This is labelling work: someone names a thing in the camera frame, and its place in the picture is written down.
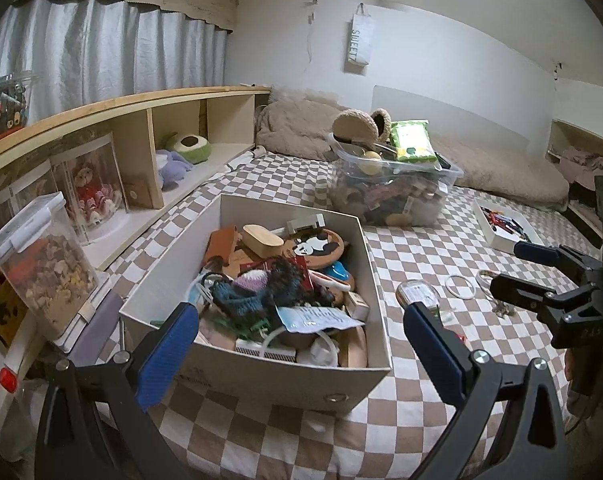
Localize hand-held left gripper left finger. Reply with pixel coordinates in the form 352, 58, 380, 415
35, 302, 200, 480

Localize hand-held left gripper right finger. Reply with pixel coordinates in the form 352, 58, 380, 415
403, 301, 567, 480

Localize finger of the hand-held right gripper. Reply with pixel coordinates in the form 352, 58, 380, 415
513, 241, 602, 286
489, 272, 599, 322

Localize beige cardboard storage box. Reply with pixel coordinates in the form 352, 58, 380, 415
118, 192, 395, 416

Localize white and blue paper packet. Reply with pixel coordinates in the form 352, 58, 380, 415
275, 306, 365, 335

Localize round cork panda coaster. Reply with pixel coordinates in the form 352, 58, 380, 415
282, 228, 345, 273

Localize clear dry food container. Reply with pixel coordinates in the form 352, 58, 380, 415
0, 191, 113, 353

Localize person's right hand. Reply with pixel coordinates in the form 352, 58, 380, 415
564, 347, 603, 409

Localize white tray with pens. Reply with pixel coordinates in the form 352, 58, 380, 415
474, 197, 545, 256

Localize clear plastic flat box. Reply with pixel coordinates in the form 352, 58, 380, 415
397, 281, 441, 318

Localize checkered bed sheet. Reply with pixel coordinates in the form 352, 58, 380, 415
96, 152, 603, 480

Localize beige fluffy blanket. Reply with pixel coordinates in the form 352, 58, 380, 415
255, 87, 571, 206

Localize open wooden wardrobe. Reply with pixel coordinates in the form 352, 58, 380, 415
546, 119, 603, 241

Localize white plug adapter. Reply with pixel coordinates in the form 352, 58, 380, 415
296, 332, 339, 367

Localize dark knitted yarn item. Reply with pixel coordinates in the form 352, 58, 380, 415
211, 259, 332, 321

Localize brown leather pouch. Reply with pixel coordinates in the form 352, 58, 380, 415
204, 226, 242, 278

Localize blue plastic item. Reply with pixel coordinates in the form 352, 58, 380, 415
323, 261, 355, 286

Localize clear plastic storage bin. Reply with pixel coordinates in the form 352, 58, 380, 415
329, 132, 465, 228

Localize oval wooden box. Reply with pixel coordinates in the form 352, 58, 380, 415
241, 224, 285, 261

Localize white headboard panel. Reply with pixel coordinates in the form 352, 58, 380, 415
371, 85, 532, 148

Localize white bottle red cap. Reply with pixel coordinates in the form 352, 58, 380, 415
0, 330, 42, 395

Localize green wet wipes pack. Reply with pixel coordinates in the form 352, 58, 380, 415
389, 119, 439, 163

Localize doll in clear case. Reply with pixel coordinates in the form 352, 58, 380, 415
51, 132, 129, 246

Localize purple plush toy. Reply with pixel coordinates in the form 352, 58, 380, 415
156, 150, 194, 192

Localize green avocado plush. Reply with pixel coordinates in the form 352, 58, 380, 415
164, 131, 213, 166

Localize brown fuzzy plush item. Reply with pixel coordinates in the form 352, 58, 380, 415
331, 107, 395, 148

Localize long wooden shelf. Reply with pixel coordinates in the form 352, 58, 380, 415
0, 85, 273, 271

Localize grey curtain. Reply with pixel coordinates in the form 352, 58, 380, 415
0, 0, 229, 126

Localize white plastic ring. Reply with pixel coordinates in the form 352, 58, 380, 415
445, 276, 477, 302

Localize hanging fabric wall sign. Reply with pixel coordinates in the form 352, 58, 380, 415
345, 4, 375, 75

